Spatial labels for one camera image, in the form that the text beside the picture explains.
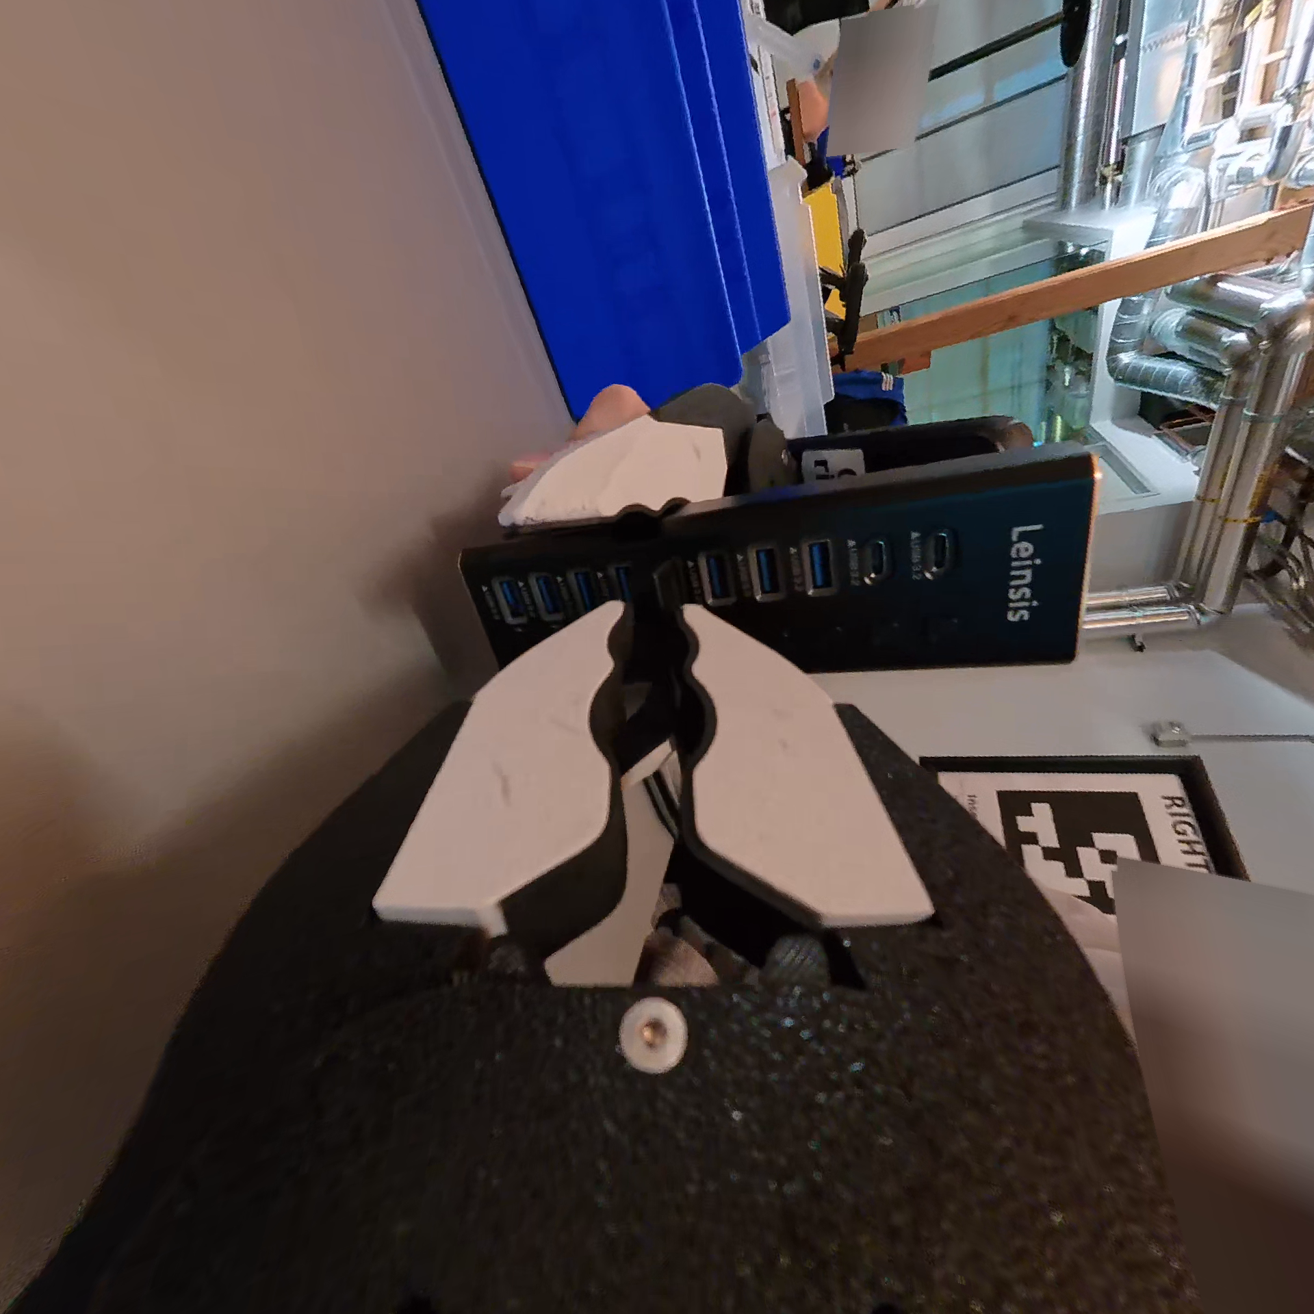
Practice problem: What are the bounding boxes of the yellow object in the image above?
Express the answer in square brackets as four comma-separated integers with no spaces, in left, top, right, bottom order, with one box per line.
[803,177,855,322]

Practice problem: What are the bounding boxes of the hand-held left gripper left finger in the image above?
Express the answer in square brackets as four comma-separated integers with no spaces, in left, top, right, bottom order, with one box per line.
[370,600,678,990]

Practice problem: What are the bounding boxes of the wooden beam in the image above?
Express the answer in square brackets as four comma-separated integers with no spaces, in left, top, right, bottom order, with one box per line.
[845,203,1314,377]

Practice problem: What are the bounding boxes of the black framed printed tag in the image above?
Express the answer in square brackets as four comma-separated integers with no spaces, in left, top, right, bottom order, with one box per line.
[919,754,1248,925]

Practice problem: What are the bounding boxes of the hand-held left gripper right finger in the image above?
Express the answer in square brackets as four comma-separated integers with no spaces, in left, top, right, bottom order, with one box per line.
[657,604,937,990]

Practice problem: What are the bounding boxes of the stack of blue plastic crates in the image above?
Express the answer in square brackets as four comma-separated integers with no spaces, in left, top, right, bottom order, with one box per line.
[414,0,792,423]

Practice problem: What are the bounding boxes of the person's right hand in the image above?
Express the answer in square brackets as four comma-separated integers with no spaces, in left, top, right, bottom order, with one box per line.
[509,385,658,485]

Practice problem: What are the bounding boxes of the silver metal ducts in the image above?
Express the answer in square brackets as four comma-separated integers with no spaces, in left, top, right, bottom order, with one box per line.
[1056,0,1314,638]

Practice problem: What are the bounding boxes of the white panel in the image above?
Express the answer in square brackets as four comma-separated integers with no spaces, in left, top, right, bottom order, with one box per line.
[810,604,1314,1039]

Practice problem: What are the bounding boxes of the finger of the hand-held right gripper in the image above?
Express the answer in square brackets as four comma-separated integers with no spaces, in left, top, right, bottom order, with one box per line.
[499,419,726,531]

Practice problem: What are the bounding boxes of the black usb hub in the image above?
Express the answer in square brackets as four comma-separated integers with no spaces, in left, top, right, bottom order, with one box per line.
[458,446,1101,674]

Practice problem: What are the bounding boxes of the clear plastic bin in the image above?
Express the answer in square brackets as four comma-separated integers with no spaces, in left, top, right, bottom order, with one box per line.
[739,153,837,438]

